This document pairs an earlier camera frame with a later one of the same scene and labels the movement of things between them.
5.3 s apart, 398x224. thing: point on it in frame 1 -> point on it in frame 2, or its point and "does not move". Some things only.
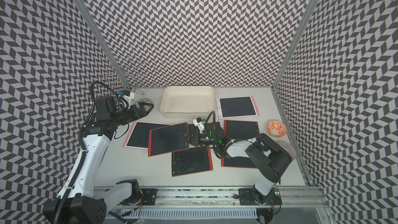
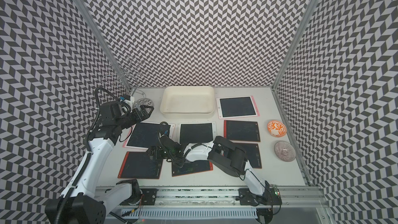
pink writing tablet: [237, 107] does not move
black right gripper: [192, 142] -> [152, 154]
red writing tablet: [192, 160] does not move
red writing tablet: [168, 139] -> [138, 165]
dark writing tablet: [240, 129] does not move
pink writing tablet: [139, 136] does not move
